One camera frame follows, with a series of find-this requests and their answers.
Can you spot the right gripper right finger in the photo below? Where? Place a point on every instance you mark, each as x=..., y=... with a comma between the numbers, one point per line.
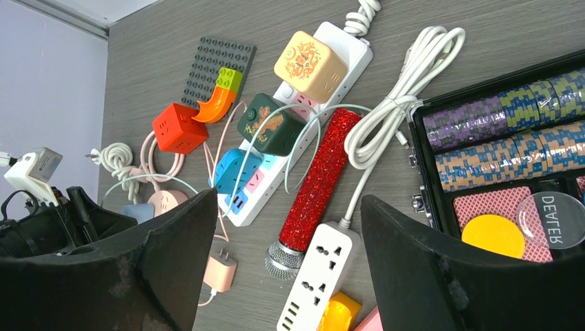
x=424, y=279

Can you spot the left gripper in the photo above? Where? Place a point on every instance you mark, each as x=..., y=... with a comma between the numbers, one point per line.
x=52, y=229

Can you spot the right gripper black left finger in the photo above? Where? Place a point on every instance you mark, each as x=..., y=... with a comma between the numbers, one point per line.
x=148, y=277

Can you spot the pink round socket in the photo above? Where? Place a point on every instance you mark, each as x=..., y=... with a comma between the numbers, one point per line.
x=165, y=200

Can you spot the white multicolour power strip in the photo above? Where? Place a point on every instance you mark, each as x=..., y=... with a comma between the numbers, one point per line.
x=356, y=53

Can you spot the blue plug adapter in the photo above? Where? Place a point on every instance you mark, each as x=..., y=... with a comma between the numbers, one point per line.
x=228, y=169

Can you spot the dark green cube adapter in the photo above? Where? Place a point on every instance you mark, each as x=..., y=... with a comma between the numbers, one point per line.
x=280, y=132

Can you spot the beige cube adapter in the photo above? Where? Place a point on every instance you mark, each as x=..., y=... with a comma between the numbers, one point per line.
x=311, y=67

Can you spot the light blue charger plug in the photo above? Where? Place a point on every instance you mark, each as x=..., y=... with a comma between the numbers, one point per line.
x=137, y=212

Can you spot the pink charger plug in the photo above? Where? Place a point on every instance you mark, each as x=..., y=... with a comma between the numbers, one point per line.
x=219, y=274

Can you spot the pink triangular socket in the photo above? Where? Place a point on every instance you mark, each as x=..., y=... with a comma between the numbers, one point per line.
x=372, y=322

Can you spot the yellow curved block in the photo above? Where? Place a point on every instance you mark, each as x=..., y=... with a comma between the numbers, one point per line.
x=340, y=313

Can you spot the small white power strip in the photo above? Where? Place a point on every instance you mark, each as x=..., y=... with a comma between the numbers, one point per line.
x=325, y=266

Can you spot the red cube adapter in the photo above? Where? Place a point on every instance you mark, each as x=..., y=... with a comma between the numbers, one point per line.
x=177, y=132

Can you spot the black poker chip case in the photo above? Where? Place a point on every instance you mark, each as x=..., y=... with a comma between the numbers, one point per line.
x=502, y=161

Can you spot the red glitter microphone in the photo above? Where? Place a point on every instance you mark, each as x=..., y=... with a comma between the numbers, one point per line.
x=285, y=256

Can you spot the orange curved block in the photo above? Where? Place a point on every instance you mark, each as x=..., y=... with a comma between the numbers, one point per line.
x=223, y=96

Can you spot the grey building baseplate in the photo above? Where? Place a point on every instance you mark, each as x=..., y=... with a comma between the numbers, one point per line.
x=212, y=55

